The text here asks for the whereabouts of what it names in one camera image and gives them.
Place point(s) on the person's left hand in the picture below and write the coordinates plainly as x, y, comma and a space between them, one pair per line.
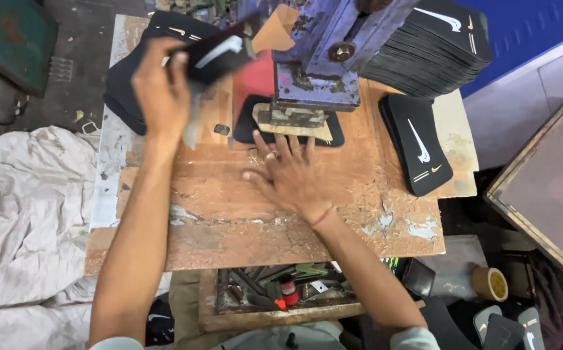
162, 97

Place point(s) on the person's right hand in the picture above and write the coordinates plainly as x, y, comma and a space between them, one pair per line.
293, 180

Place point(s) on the person's left fingers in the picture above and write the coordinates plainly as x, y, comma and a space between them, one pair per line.
172, 53

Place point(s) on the black insole piece white logo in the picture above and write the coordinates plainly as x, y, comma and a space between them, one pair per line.
218, 51

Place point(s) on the black foam insole blank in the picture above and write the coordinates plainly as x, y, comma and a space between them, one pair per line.
245, 124

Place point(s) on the heap of black insoles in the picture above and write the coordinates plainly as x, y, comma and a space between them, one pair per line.
121, 92

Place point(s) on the red sheet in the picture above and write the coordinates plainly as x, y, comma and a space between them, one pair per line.
254, 80

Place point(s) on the small black foam scrap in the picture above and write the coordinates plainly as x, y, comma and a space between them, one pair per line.
221, 130

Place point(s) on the tan cardboard piece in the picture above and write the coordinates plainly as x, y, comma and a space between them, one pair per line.
274, 31

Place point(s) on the metal cutting die plate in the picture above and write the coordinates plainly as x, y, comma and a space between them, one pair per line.
293, 124

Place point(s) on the purple metal press machine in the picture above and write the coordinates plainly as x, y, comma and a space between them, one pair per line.
318, 53

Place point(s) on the green metal box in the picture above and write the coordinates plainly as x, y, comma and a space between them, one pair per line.
9, 39

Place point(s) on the red thread wristband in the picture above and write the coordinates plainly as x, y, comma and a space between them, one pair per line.
322, 217

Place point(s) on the crumpled white cloth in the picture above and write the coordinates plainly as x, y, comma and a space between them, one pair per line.
23, 233

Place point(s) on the person's olive trousers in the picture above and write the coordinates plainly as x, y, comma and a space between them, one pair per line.
186, 311

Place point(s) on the tall stack of black insoles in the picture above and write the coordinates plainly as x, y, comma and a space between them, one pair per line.
432, 53

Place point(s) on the small pile of logo insoles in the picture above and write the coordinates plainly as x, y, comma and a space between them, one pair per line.
417, 146

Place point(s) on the small red bottle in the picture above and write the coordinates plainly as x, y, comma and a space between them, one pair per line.
289, 290

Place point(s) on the wooden tray of tools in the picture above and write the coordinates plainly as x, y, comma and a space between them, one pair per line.
262, 304

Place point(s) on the black bag with white logo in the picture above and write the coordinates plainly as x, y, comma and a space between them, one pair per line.
160, 323

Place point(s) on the person's light blue shirt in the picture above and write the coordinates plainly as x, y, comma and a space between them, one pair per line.
271, 340

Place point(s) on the black leather wallet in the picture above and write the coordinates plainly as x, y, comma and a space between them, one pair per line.
418, 278

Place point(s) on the brown tape roll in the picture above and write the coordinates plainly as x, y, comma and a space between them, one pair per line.
490, 283

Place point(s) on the wooden framed board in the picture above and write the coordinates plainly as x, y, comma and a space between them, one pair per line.
548, 189

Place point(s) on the grey insole with gold stripes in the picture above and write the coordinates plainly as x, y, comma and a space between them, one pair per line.
483, 323

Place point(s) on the plain dark insole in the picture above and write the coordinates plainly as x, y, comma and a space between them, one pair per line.
502, 334

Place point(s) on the grey insole with white logo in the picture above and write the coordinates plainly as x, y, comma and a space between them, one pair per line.
531, 330

